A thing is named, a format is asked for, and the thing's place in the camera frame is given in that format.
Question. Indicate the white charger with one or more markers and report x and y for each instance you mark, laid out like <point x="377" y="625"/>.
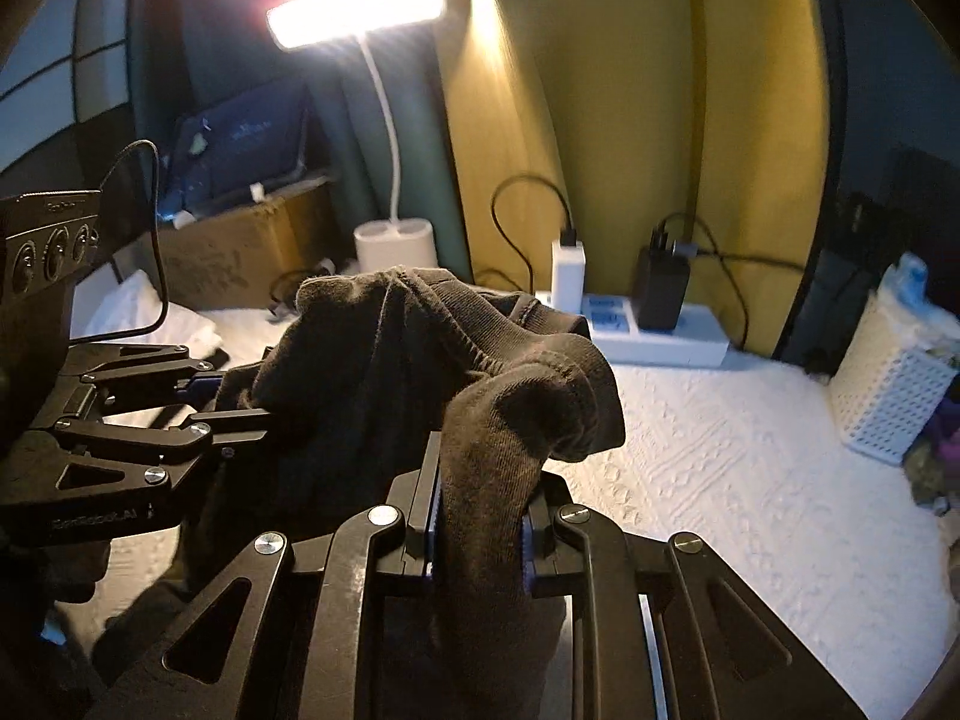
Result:
<point x="568" y="277"/>

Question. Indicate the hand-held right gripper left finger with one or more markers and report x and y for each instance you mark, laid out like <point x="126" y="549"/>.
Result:
<point x="420" y="510"/>

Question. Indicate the purple bag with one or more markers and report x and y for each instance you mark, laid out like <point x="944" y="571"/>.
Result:
<point x="937" y="457"/>

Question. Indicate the white power strip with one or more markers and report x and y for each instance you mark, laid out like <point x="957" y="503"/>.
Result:
<point x="675" y="349"/>

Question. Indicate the blue white packet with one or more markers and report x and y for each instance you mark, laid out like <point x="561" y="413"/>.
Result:
<point x="915" y="281"/>

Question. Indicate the brown cardboard box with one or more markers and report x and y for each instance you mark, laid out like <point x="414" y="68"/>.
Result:
<point x="240" y="255"/>

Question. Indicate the white crumpled cloth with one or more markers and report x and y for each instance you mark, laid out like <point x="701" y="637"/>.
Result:
<point x="127" y="307"/>

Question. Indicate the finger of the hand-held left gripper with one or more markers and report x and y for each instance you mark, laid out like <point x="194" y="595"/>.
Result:
<point x="135" y="442"/>
<point x="135" y="371"/>

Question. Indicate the white quilted bed sheet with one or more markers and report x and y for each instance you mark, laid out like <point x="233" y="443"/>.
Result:
<point x="712" y="465"/>

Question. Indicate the black tablet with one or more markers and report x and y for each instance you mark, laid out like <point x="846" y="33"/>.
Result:
<point x="232" y="142"/>

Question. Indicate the dark brown t-shirt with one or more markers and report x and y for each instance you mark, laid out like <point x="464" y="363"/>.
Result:
<point x="420" y="360"/>

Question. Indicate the black charger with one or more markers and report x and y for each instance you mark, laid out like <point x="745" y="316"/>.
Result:
<point x="660" y="289"/>

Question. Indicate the yellow curtain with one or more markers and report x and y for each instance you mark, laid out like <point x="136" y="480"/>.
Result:
<point x="615" y="90"/>

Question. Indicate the dark teal curtain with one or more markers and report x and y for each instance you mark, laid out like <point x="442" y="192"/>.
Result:
<point x="225" y="30"/>

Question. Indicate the white desk lamp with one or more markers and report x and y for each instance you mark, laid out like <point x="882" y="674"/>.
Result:
<point x="394" y="244"/>

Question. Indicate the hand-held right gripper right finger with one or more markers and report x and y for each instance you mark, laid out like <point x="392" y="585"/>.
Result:
<point x="541" y="532"/>

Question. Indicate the white plastic basket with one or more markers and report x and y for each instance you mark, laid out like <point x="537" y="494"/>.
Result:
<point x="885" y="390"/>

